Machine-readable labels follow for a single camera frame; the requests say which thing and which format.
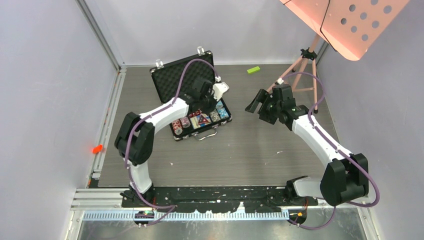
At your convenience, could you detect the pink tripod stand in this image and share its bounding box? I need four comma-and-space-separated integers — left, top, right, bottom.
266, 33, 321, 114

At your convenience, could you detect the card deck in case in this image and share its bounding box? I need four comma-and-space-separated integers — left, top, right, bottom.
189, 113, 212, 129

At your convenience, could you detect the black poker set case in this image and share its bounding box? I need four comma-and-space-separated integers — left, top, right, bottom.
149, 46, 233, 141

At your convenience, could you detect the green chip stack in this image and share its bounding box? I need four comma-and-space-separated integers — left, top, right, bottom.
209, 110, 221, 123

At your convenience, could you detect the orange clip on rail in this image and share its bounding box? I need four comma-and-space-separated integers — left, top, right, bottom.
91, 144, 103, 154

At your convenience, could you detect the purple white chip roll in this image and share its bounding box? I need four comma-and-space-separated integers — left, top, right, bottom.
179, 116, 191, 129

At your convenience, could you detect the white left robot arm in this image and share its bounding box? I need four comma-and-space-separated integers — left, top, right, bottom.
114, 77, 229, 207

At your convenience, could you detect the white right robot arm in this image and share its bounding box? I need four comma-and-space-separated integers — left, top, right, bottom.
245, 84, 369, 206

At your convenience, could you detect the red 100 chip stack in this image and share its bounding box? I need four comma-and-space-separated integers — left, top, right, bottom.
171, 119, 183, 136

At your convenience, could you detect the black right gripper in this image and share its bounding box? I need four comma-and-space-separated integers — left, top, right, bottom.
245, 89, 282, 125

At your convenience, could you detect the blue chip row in case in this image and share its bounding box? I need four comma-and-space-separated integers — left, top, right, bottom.
215, 100, 230, 119

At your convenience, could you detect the green block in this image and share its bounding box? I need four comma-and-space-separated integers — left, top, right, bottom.
246, 66, 261, 75

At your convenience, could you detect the pink perforated panel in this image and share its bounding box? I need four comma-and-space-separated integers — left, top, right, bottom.
282, 0, 409, 61

